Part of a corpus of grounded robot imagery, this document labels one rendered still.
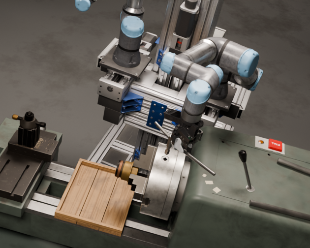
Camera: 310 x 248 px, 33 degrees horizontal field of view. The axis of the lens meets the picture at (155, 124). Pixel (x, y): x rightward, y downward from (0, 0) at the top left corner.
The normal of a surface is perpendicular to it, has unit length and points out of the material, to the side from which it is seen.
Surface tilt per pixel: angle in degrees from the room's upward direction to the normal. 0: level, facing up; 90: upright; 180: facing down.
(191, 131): 99
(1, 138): 0
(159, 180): 47
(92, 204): 0
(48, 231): 90
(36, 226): 90
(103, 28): 0
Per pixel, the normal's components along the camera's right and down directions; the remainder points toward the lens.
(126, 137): 0.19, -0.76
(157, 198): -0.12, 0.35
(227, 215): -0.18, 0.59
